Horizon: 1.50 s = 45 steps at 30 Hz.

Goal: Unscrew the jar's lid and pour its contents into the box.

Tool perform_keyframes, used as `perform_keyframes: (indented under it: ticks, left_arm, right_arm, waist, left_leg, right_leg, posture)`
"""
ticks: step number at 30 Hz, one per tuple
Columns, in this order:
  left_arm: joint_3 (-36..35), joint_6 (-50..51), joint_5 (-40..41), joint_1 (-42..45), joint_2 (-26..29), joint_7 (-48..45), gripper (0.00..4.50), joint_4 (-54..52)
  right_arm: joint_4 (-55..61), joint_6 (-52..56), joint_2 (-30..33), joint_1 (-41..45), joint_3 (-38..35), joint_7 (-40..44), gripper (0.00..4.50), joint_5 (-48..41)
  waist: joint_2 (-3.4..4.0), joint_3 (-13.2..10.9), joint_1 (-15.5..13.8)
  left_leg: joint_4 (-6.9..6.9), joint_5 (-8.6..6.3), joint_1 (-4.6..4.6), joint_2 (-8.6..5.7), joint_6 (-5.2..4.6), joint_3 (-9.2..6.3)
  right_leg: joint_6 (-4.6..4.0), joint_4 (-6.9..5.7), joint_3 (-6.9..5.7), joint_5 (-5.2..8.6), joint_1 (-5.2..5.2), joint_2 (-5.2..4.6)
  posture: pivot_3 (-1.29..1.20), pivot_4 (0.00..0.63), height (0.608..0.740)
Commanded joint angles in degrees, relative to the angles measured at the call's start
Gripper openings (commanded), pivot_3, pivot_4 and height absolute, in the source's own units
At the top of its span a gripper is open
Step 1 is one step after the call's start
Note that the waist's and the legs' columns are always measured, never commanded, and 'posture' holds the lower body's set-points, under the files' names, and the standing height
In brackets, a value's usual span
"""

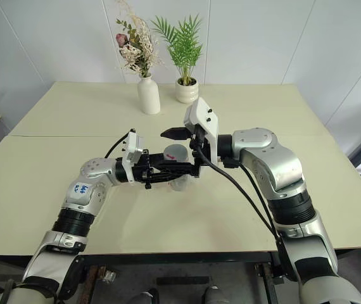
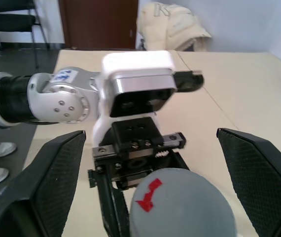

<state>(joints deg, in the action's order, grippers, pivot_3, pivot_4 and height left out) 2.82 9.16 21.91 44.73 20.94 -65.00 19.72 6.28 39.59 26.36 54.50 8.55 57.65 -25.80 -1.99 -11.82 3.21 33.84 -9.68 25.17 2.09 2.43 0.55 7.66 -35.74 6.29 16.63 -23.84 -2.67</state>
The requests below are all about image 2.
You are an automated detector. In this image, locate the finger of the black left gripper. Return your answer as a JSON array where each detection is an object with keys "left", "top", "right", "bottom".
[
  {"left": 87, "top": 168, "right": 132, "bottom": 237},
  {"left": 166, "top": 151, "right": 191, "bottom": 171}
]

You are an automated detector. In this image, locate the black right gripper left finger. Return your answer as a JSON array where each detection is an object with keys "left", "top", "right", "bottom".
[{"left": 0, "top": 130, "right": 86, "bottom": 237}]

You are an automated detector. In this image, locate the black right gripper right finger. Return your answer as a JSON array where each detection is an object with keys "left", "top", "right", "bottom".
[{"left": 216, "top": 127, "right": 281, "bottom": 237}]

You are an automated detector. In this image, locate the gray jar lid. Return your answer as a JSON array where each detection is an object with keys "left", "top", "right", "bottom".
[{"left": 129, "top": 167, "right": 238, "bottom": 237}]

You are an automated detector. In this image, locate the cream padded jacket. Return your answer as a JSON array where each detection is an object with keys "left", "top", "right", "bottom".
[{"left": 136, "top": 1, "right": 212, "bottom": 52}]

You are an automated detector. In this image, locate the brown wooden door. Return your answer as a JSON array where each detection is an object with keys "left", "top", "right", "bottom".
[{"left": 58, "top": 0, "right": 139, "bottom": 50}]

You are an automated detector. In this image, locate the black chair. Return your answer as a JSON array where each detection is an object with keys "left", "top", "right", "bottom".
[{"left": 0, "top": 0, "right": 50, "bottom": 70}]

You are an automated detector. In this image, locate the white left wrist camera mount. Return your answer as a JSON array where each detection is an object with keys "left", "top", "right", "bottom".
[{"left": 92, "top": 50, "right": 176, "bottom": 149}]

